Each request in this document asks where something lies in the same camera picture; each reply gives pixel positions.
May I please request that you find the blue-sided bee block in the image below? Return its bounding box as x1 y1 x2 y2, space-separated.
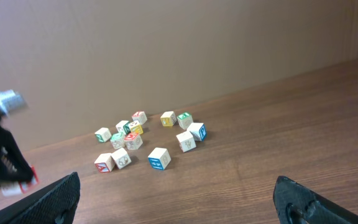
148 147 171 170

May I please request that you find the red-edged block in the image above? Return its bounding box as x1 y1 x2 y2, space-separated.
1 166 39 197

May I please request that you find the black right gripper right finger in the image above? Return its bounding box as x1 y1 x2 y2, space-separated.
273 175 358 224

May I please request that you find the red-top block at back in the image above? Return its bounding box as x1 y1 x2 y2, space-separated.
132 111 147 124

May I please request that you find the blue P block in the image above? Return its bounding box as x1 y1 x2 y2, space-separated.
186 123 207 141

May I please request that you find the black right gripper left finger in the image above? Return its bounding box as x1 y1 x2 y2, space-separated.
0 172 81 224

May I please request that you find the green-top block right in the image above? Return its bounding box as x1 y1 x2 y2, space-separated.
177 112 193 130

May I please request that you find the green Y block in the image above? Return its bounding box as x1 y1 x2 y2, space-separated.
110 132 126 150

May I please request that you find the yellow block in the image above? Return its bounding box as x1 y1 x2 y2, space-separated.
160 111 177 127

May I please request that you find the red A block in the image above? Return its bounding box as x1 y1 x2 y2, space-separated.
94 153 115 173

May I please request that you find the red M block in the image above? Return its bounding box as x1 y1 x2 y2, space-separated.
124 133 143 150

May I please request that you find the white block green side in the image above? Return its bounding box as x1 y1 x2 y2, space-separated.
116 120 131 135

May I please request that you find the yellow-sided picture block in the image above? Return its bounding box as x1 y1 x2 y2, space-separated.
128 120 144 134

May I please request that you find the plain picture block beside A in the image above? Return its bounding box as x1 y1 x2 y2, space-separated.
111 147 132 169

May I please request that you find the green-letter block far left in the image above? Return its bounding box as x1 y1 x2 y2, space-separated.
94 128 112 142

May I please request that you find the red-sided ice cream block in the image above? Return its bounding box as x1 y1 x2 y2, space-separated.
176 131 196 152

